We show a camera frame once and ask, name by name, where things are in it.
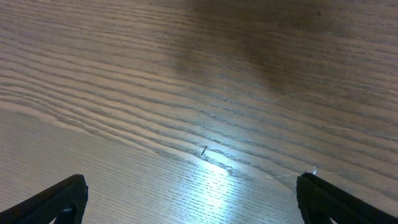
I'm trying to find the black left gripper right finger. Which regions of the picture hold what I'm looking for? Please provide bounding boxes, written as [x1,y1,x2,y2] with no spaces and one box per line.
[296,172,397,224]

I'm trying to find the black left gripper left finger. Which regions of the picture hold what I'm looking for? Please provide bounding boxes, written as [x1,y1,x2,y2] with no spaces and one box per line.
[1,174,88,224]

